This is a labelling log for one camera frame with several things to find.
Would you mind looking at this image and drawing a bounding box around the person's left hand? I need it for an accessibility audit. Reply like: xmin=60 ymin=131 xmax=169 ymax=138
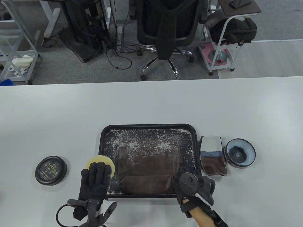
xmin=72 ymin=162 xmax=112 ymax=220

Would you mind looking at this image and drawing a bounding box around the person's right hand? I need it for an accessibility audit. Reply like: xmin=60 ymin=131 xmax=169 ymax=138
xmin=173 ymin=166 xmax=216 ymax=218

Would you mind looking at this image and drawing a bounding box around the black hand controller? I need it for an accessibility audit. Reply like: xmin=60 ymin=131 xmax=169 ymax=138
xmin=66 ymin=199 xmax=117 ymax=226
xmin=179 ymin=172 xmax=216 ymax=206

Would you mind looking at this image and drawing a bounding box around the white blue brown cloth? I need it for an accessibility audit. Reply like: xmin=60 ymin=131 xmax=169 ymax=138
xmin=200 ymin=136 xmax=228 ymax=176

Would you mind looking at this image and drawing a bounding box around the black plastic tray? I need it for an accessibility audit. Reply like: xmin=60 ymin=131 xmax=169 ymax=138
xmin=98 ymin=124 xmax=198 ymax=198

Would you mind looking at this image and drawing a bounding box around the black round jar lid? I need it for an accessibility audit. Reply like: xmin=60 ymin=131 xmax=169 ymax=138
xmin=35 ymin=156 xmax=67 ymax=186

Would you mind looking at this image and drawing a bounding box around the black leather care cream jar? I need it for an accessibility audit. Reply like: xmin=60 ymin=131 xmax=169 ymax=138
xmin=224 ymin=138 xmax=256 ymax=168

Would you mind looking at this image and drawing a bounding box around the brown leather bag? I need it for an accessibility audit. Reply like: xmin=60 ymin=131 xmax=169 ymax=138
xmin=118 ymin=145 xmax=181 ymax=195

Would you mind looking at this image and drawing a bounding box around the person's right forearm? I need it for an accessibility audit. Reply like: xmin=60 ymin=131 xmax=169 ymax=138
xmin=189 ymin=208 xmax=216 ymax=227

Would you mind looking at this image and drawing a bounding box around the clear bottle with red cap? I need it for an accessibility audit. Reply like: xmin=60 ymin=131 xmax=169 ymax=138
xmin=214 ymin=51 xmax=227 ymax=64

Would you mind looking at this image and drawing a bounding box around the pink round plate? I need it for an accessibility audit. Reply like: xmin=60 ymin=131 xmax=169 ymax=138
xmin=200 ymin=44 xmax=233 ymax=66

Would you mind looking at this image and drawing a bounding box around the white foam block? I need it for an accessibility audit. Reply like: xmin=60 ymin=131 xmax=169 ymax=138
xmin=12 ymin=55 xmax=33 ymax=69

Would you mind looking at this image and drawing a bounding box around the white power strip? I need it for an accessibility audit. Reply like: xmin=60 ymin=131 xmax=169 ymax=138
xmin=117 ymin=26 xmax=124 ymax=53

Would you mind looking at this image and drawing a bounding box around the black computer tower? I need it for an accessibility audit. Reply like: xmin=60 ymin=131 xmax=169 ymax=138
xmin=59 ymin=0 xmax=110 ymax=63

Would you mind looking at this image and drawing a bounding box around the black backpack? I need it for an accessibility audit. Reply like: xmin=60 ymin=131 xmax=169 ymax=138
xmin=207 ymin=9 xmax=258 ymax=46

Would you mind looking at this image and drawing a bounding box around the black office chair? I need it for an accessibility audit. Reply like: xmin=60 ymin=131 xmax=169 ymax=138
xmin=130 ymin=0 xmax=210 ymax=81

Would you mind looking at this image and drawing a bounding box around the white desk leg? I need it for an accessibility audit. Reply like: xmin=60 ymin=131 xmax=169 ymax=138
xmin=103 ymin=0 xmax=112 ymax=31
xmin=39 ymin=0 xmax=61 ymax=38

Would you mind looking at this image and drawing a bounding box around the white cart with brown top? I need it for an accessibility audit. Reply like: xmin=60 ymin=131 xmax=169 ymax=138
xmin=198 ymin=0 xmax=262 ymax=75

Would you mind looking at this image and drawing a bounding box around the black phone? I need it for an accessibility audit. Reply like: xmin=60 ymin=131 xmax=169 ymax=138
xmin=229 ymin=0 xmax=252 ymax=9

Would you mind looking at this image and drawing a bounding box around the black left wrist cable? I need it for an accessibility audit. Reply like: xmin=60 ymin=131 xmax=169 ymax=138
xmin=56 ymin=204 xmax=82 ymax=226

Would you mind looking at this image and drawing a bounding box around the bundle of black cables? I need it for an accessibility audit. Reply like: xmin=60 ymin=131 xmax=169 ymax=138
xmin=94 ymin=0 xmax=142 ymax=70

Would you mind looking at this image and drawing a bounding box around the white wire cart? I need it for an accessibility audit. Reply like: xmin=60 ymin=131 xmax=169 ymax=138
xmin=0 ymin=0 xmax=42 ymax=85

